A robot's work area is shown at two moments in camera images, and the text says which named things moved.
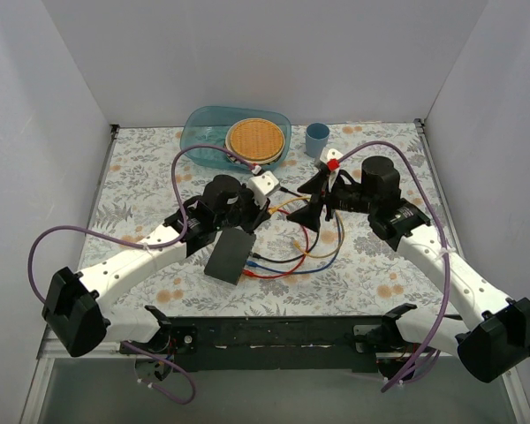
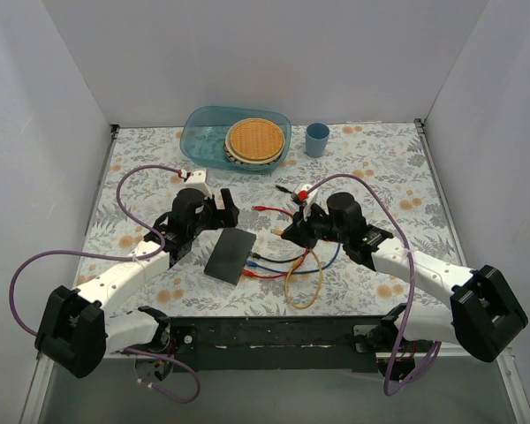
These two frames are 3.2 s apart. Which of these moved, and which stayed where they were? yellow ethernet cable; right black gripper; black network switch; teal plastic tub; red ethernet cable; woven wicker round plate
Moved: right black gripper; yellow ethernet cable
Stayed: black network switch; teal plastic tub; red ethernet cable; woven wicker round plate
